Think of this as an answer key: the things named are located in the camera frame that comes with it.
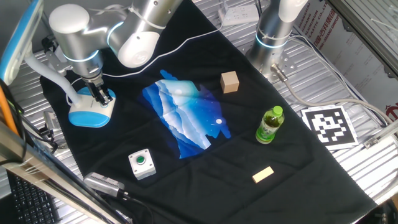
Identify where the black camera cable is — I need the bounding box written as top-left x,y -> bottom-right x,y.
123,191 -> 155,224

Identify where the small metal bracket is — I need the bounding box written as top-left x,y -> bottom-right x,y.
42,110 -> 68,150

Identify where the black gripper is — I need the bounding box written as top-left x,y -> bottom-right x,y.
83,78 -> 114,107

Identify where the black cloth with blue print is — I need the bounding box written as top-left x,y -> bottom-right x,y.
39,0 -> 379,224

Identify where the wooden cube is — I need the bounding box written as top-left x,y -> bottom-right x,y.
220,70 -> 240,94

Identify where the orange cable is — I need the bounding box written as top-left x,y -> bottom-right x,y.
0,85 -> 19,136

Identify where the white lamp cable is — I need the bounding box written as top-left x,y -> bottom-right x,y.
65,21 -> 226,106

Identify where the silver depth camera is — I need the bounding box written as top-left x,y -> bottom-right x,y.
83,172 -> 129,198

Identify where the white box with green button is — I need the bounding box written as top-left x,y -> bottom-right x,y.
127,148 -> 157,181

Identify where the metal corner bracket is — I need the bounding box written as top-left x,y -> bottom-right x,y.
363,119 -> 398,149

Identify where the white power strip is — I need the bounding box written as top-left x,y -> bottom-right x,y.
217,4 -> 259,27

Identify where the green tea bottle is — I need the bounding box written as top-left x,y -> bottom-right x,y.
255,105 -> 285,145

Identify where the thick grey robot cable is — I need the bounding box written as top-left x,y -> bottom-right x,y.
270,63 -> 394,125

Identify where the black keyboard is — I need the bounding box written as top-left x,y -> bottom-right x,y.
6,170 -> 60,224

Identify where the aluminium frame beam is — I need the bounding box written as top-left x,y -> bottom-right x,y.
326,0 -> 398,78
0,121 -> 125,224

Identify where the blue and white desk lamp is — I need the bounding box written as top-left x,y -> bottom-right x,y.
0,0 -> 116,128

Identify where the flat wooden block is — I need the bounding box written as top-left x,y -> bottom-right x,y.
251,166 -> 275,184

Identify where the thin white cable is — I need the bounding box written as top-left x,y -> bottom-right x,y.
289,34 -> 386,122

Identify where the black and white marker board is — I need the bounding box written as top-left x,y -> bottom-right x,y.
300,105 -> 359,152

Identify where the white panel with red print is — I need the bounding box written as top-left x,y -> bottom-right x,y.
292,0 -> 398,122

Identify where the wrist camera with grey bracket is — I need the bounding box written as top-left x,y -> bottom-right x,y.
41,35 -> 75,76

